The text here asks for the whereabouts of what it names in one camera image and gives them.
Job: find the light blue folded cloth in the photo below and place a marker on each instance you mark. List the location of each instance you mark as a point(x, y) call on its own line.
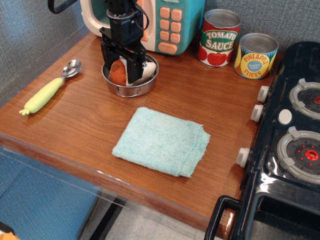
point(162, 142)

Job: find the black toy stove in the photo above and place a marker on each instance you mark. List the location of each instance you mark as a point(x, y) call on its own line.
point(280, 188)

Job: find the silver metal pot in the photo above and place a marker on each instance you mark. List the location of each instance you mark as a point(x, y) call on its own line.
point(139, 87)

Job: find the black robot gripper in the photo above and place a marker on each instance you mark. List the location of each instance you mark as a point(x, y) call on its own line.
point(123, 38)

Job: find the orange plush toy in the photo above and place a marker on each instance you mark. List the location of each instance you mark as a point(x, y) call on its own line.
point(8, 236)

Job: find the plush brown white mushroom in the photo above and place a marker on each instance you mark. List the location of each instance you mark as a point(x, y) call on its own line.
point(119, 76)

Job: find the yellow handled metal spoon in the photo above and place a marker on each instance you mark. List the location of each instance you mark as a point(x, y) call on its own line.
point(42, 97)

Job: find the tomato sauce can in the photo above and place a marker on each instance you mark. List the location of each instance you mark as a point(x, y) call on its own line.
point(220, 31)

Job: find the pineapple slices can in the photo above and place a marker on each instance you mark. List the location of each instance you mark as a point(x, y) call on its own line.
point(255, 55)

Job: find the teal toy microwave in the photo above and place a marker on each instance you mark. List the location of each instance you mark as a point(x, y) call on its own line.
point(172, 23)

